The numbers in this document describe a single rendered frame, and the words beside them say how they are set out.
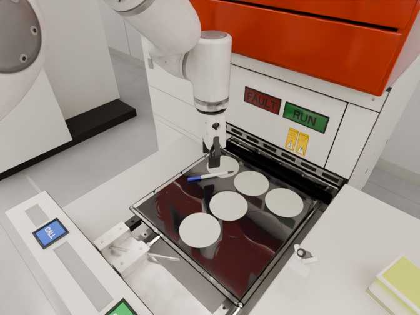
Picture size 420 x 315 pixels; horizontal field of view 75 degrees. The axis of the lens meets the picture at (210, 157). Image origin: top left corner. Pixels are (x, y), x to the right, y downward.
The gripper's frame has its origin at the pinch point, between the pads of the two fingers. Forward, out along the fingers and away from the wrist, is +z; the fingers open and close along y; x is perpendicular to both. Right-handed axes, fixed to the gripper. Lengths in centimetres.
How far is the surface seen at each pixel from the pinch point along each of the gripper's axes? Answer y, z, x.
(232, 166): 2.9, 8.5, -7.7
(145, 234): -11.8, 13.5, 20.7
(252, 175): -2.3, 8.5, -12.3
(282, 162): -3.0, 4.6, -20.8
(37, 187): 111, 98, 104
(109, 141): 156, 98, 54
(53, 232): -14.5, 2.2, 38.9
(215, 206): -11.2, 8.5, 1.5
